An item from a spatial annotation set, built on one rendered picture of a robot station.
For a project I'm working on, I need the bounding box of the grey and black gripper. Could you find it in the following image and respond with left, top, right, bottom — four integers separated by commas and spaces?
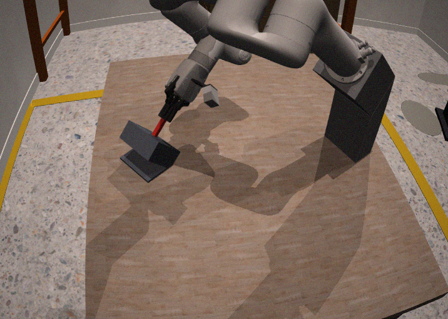
158, 58, 210, 123

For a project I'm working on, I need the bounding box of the red rectangular peg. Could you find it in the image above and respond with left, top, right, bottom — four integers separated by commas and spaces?
152, 118, 167, 137

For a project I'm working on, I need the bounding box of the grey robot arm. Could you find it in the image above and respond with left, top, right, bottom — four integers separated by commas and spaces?
149, 0, 376, 84

